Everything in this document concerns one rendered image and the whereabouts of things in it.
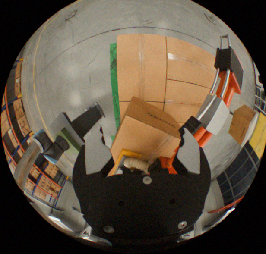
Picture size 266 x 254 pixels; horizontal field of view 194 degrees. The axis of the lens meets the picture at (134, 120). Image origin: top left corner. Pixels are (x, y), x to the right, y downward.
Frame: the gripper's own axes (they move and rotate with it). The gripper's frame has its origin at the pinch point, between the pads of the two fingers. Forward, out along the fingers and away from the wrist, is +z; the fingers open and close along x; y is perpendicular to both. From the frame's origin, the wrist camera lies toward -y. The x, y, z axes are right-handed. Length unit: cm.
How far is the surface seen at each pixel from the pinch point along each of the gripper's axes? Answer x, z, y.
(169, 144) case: 14.0, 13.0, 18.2
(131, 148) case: -3.5, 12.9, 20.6
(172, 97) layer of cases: 30, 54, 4
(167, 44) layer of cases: 22, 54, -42
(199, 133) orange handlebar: 12.2, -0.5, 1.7
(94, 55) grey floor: -69, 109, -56
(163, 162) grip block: 6.9, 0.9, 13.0
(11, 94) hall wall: -853, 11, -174
